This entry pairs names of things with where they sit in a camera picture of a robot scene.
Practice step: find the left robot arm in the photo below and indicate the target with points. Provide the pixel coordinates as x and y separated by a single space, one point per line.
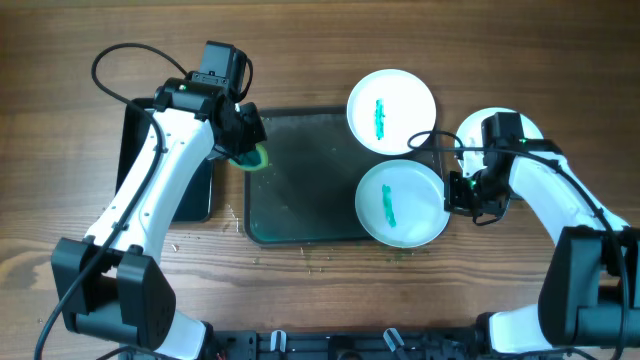
109 283

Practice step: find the green yellow sponge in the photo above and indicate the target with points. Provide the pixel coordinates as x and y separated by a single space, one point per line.
251 161

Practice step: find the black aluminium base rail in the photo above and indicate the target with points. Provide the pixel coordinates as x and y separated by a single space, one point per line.
431 344

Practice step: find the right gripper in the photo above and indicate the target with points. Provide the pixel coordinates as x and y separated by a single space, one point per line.
458 193

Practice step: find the white plate top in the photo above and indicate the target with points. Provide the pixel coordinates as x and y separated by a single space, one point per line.
387 107

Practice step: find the dark grey serving tray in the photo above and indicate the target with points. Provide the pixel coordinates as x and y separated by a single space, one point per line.
306 195

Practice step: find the black rectangular water tub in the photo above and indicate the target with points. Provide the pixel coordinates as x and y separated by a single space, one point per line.
196 204

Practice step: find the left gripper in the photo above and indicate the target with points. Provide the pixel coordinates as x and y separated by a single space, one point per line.
248 132

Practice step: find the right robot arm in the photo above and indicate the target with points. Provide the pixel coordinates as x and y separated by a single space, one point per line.
590 295

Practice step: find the white plate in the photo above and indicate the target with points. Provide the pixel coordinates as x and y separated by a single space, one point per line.
387 107
503 139
400 203

